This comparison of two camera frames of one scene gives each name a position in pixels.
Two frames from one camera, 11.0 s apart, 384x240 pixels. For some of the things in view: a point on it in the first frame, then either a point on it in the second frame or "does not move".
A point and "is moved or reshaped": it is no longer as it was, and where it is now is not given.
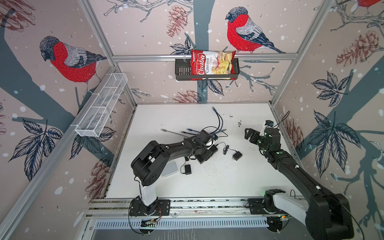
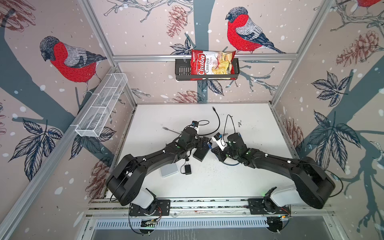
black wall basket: x=183 y=71 does not move
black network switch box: x=203 y=157 is moved or reshaped
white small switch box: x=170 y=168 does not move
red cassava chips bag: x=211 y=62 does not move
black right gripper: x=254 y=135 → x=218 y=153
